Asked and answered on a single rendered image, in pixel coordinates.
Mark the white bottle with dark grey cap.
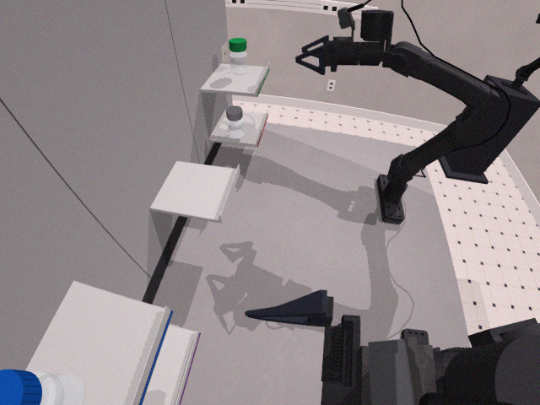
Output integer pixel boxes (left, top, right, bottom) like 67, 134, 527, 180
226, 105, 244, 139

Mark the clear bottle with red cap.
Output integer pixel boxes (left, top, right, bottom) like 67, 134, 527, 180
159, 335, 168, 356

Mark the clear bottle with green cap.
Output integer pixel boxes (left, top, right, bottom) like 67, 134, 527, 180
229, 38, 247, 75

